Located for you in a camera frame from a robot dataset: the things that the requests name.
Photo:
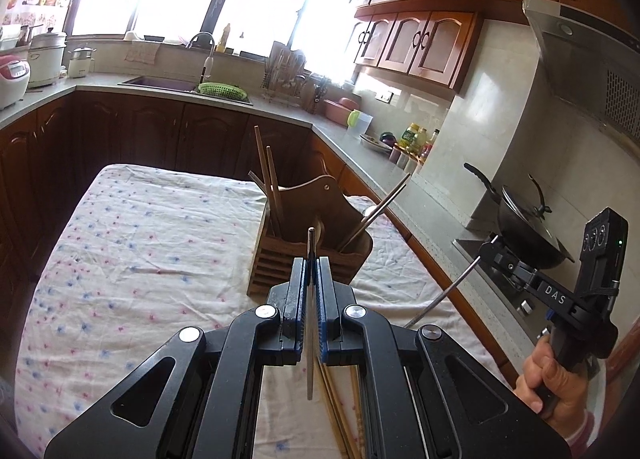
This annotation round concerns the white dish cloth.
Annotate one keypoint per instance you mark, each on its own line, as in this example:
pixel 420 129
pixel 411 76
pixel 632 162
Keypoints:
pixel 142 54

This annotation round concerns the spice jar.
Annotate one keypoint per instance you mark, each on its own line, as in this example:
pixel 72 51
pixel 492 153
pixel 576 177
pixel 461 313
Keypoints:
pixel 409 159
pixel 399 154

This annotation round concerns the metal chopstick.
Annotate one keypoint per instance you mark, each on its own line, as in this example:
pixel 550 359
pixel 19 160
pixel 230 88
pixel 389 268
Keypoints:
pixel 260 188
pixel 440 292
pixel 311 244
pixel 390 195

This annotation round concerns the person's right hand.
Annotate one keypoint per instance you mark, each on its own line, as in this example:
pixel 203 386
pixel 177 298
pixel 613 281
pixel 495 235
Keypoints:
pixel 580 389

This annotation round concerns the green plastic basket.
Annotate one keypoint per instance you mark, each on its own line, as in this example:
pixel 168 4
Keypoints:
pixel 220 90

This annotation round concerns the wooden base cabinets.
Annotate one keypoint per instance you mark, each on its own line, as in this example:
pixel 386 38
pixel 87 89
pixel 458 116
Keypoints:
pixel 150 129

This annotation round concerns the white pink rice cooker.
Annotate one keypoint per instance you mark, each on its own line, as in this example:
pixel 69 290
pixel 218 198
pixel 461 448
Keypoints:
pixel 12 81

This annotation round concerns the black wok lid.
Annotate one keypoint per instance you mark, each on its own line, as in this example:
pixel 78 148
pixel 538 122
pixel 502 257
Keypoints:
pixel 520 209

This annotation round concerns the clear pitcher green lid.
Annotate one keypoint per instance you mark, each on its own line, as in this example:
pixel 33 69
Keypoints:
pixel 362 126

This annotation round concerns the yellow dish soap bottle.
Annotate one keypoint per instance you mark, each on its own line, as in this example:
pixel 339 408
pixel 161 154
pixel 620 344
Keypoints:
pixel 225 39

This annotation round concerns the plain wooden chopstick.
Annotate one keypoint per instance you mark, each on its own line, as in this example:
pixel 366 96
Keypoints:
pixel 274 179
pixel 266 174
pixel 332 414

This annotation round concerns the countertop utensil cup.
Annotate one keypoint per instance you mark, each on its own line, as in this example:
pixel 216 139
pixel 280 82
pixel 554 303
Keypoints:
pixel 315 99

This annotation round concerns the person's right forearm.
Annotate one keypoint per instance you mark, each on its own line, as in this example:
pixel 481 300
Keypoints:
pixel 589 434

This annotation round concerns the metal spoon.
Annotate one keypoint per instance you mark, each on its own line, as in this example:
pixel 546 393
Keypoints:
pixel 371 211

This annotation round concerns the range hood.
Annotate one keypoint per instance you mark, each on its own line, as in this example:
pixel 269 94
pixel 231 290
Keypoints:
pixel 590 54

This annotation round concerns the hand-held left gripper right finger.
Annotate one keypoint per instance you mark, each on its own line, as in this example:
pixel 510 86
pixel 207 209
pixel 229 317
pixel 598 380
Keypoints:
pixel 322 301

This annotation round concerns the grey kitchen countertop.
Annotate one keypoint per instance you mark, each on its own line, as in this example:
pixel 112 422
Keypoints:
pixel 350 139

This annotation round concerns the large white steamer pot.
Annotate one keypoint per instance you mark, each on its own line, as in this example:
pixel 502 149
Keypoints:
pixel 47 59

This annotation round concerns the chrome sink faucet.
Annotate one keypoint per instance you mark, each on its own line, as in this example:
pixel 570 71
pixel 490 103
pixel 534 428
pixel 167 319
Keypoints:
pixel 209 64

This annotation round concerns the wooden utensil holder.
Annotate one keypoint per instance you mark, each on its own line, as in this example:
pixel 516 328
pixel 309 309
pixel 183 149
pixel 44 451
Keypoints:
pixel 272 259

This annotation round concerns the black wok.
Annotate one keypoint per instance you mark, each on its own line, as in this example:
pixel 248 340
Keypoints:
pixel 525 236

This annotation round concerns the wooden wall cabinets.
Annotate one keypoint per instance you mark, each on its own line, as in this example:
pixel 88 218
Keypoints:
pixel 425 44

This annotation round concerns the carved wooden chopstick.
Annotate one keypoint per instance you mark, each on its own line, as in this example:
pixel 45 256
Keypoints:
pixel 357 419
pixel 345 439

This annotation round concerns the small white pot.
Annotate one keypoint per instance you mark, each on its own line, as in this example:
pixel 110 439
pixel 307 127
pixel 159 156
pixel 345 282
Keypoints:
pixel 81 64

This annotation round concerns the dish rack with knives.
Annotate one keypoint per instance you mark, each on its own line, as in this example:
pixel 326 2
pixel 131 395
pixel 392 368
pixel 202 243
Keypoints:
pixel 282 69

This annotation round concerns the white plate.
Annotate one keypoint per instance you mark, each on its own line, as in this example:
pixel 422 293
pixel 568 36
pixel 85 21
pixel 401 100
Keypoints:
pixel 375 141

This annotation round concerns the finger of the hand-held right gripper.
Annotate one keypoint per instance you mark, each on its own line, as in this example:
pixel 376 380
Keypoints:
pixel 512 255
pixel 502 269

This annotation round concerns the yellow cap condiment bottle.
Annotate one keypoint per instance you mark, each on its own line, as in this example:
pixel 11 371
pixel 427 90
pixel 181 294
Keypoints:
pixel 412 135

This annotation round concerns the kitchen sink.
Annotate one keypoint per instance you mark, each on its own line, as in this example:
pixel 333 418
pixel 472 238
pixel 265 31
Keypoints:
pixel 160 84

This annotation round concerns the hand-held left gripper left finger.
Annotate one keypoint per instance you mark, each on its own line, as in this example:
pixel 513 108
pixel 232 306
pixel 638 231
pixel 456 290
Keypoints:
pixel 300 301

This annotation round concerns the pink plastic tub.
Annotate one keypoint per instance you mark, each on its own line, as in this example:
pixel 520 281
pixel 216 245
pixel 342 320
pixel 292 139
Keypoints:
pixel 340 111

